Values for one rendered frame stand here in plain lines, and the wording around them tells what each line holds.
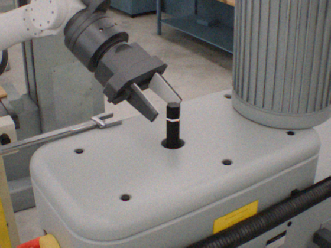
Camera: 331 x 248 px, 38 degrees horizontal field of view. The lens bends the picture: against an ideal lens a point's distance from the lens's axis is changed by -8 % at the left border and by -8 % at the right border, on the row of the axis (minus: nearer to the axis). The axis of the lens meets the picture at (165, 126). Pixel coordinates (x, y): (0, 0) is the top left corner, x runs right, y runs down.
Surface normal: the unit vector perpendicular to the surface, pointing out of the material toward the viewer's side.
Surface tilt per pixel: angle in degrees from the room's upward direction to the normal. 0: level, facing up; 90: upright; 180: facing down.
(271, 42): 90
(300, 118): 90
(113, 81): 52
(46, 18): 76
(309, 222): 90
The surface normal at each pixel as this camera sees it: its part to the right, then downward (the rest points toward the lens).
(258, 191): 0.55, 0.40
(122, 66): 0.40, -0.61
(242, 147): 0.00, -0.88
